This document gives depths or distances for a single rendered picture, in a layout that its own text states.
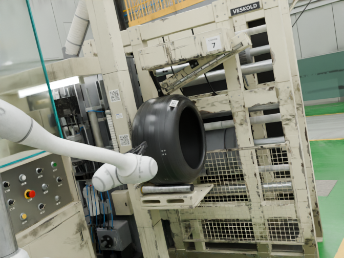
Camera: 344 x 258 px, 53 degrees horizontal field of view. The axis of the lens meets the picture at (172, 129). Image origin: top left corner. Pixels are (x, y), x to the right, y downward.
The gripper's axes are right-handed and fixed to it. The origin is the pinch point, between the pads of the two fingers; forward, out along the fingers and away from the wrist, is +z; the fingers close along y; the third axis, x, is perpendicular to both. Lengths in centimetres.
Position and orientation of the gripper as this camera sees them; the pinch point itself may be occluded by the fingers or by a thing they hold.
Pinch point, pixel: (142, 146)
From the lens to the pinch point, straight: 182.3
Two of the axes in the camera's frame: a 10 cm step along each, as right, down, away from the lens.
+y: -8.9, 1.2, 4.5
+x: 2.6, 9.3, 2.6
